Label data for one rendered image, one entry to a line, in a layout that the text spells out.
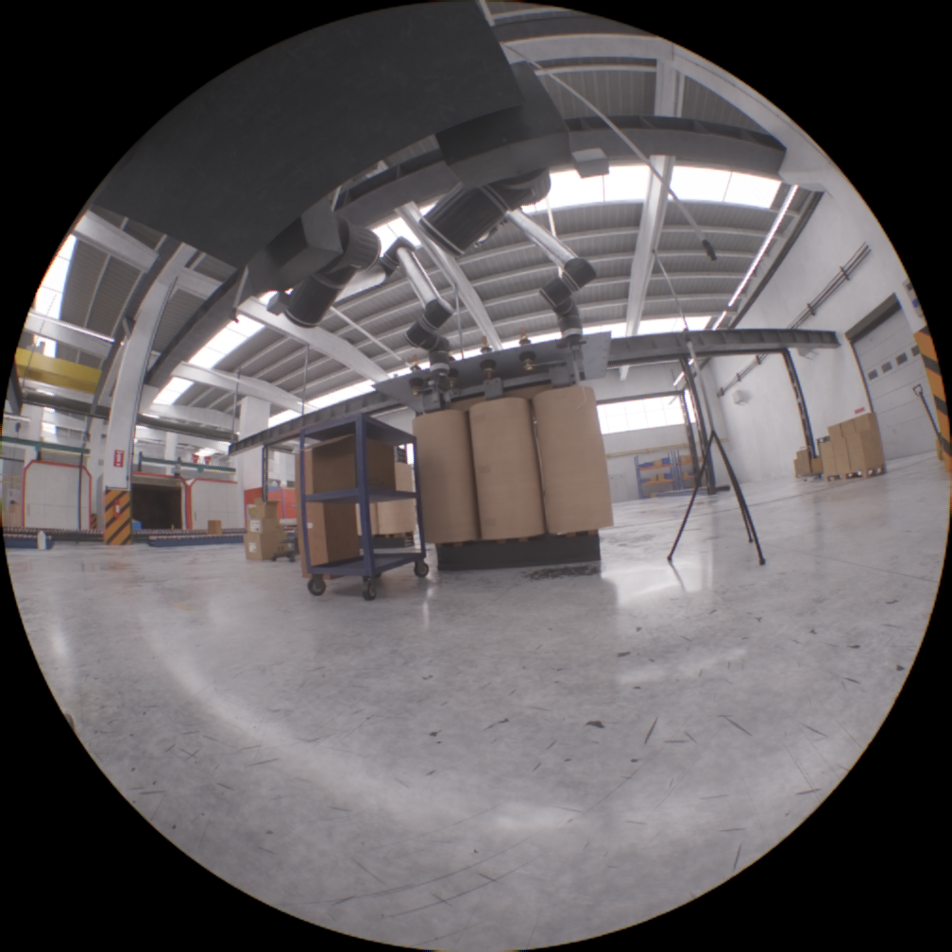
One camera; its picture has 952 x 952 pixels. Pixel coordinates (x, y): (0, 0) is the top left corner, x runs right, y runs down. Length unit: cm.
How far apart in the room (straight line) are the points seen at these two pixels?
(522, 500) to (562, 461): 33
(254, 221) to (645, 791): 128
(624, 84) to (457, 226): 1003
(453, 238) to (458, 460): 143
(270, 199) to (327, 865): 114
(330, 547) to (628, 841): 219
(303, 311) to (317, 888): 154
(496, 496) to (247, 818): 187
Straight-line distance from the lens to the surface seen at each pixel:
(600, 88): 1071
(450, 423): 214
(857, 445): 671
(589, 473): 191
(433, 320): 160
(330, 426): 172
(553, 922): 39
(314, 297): 139
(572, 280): 147
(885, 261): 519
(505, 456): 196
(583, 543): 205
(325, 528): 226
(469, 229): 111
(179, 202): 98
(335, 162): 82
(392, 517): 424
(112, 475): 1087
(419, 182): 507
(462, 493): 207
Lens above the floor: 38
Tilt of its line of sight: 7 degrees up
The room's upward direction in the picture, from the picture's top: 6 degrees counter-clockwise
